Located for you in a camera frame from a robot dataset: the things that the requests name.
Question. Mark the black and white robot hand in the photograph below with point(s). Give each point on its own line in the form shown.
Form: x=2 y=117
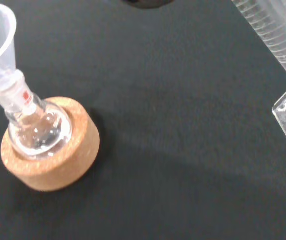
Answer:
x=146 y=3

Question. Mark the round-bottom glass flask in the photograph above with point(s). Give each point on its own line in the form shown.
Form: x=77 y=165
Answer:
x=41 y=130

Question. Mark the black bench cloth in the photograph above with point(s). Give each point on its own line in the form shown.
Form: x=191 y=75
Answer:
x=162 y=120

